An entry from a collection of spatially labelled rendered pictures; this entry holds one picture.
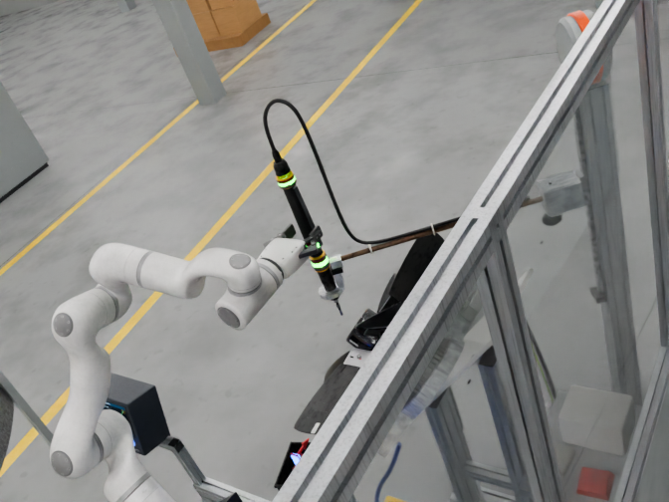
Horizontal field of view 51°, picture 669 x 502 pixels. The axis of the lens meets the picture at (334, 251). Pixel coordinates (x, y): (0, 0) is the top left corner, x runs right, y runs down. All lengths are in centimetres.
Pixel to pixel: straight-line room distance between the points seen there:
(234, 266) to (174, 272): 18
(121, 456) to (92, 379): 25
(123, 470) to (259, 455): 167
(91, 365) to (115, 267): 29
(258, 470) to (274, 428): 25
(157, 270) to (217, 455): 216
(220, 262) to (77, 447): 68
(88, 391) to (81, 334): 19
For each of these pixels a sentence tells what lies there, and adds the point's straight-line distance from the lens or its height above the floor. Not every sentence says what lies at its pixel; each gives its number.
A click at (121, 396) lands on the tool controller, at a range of 223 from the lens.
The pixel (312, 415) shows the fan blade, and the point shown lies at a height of 116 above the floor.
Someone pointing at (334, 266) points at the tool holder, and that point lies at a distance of 179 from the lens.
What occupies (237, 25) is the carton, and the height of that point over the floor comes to 25.
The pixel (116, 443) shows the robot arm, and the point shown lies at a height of 128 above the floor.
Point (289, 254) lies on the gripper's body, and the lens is 163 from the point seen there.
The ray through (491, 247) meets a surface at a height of 202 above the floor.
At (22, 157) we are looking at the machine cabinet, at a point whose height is 26.
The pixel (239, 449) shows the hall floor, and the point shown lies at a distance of 367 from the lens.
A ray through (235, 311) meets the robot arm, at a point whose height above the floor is 167.
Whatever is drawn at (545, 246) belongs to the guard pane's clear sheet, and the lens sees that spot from 108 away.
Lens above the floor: 252
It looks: 33 degrees down
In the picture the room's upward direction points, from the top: 21 degrees counter-clockwise
